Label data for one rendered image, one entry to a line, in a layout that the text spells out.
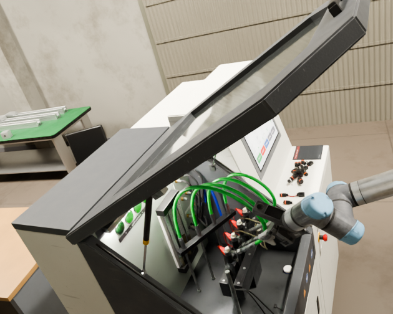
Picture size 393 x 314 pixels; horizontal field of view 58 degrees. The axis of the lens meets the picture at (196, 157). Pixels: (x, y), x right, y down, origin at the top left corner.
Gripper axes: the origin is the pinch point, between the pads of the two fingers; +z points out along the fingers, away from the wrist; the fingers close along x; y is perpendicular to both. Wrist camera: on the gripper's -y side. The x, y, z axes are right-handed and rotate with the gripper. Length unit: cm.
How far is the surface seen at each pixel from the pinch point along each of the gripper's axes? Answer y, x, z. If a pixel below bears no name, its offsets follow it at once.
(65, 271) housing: -49, -45, 24
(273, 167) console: 1, 58, 40
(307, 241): 25.5, 20.7, 20.4
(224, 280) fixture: 2.7, -12.9, 27.3
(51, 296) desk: -62, -47, 140
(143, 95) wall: -157, 229, 294
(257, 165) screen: -9, 45, 28
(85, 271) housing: -43, -42, 15
